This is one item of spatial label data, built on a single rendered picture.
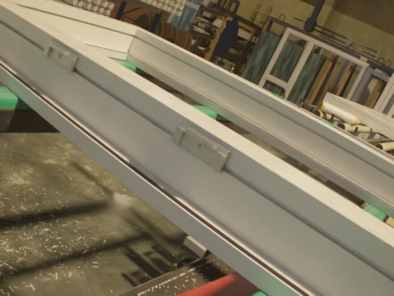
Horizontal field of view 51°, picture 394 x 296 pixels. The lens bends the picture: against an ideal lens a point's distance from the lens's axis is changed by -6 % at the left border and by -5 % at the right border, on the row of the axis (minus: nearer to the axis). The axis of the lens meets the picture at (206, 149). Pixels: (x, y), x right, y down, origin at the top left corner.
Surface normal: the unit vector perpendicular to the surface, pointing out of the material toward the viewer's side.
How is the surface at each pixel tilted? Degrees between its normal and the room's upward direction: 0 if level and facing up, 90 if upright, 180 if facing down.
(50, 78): 90
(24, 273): 0
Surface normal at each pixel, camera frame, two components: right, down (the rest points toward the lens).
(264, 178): -0.53, 0.02
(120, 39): 0.75, 0.48
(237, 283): 0.40, -0.87
